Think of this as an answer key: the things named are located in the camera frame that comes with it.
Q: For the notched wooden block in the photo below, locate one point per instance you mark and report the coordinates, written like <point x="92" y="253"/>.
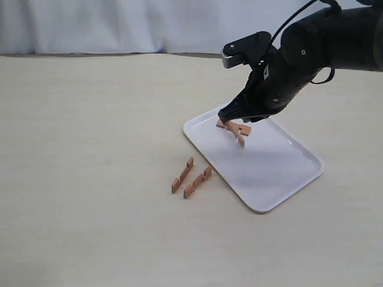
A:
<point x="245" y="130"/>

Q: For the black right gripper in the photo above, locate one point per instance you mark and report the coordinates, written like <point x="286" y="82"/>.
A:
<point x="268" y="92"/>

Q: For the white backdrop curtain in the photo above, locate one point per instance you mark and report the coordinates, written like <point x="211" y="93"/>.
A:
<point x="122" y="27"/>

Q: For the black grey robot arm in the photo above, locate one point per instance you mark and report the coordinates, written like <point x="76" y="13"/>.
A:
<point x="331" y="38"/>

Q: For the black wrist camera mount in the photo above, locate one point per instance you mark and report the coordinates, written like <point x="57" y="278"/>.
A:
<point x="245" y="51"/>

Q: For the wooden notched piece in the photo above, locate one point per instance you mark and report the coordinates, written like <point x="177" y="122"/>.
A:
<point x="240" y="140"/>
<point x="190" y="189"/>
<point x="179" y="180"/>

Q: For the white plastic tray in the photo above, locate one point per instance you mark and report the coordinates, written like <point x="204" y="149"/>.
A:
<point x="271" y="167"/>

